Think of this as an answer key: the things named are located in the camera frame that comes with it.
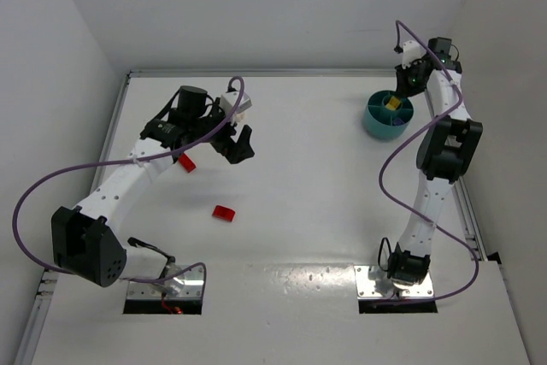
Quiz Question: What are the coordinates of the red curved lego brick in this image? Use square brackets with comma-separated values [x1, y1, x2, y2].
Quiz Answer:
[212, 205, 236, 222]

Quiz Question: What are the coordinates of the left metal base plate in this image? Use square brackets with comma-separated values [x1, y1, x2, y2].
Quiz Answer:
[126, 263, 205, 301]

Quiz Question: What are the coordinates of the metal base plate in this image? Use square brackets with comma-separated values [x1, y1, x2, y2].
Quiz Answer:
[354, 265, 435, 301]
[126, 263, 205, 301]

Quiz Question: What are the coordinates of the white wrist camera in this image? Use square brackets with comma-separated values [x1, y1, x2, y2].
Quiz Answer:
[220, 91, 252, 117]
[401, 40, 426, 69]

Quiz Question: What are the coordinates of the teal round divided container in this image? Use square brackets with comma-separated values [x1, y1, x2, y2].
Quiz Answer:
[362, 90, 414, 141]

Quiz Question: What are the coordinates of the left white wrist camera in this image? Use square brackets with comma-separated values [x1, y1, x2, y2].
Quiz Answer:
[220, 91, 252, 117]

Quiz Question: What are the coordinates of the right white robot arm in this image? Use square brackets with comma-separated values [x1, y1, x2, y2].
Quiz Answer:
[386, 37, 483, 289]

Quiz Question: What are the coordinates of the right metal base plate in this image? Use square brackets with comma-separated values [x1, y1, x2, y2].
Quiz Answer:
[354, 265, 435, 301]

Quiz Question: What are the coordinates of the red flat lego brick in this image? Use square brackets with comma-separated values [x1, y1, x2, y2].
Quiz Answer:
[178, 153, 197, 174]

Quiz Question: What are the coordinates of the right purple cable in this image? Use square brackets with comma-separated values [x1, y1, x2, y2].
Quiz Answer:
[378, 20, 480, 306]

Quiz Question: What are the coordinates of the dark purple square lego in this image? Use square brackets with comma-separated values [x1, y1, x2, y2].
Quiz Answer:
[391, 117, 409, 127]

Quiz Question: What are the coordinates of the yellow 2x4 lego brick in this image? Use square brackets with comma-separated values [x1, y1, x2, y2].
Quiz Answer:
[385, 96, 402, 111]

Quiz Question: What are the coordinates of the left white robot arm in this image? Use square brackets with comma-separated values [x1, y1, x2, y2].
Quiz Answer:
[51, 85, 255, 287]

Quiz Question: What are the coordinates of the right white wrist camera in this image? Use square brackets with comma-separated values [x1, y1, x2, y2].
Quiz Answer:
[401, 40, 426, 69]

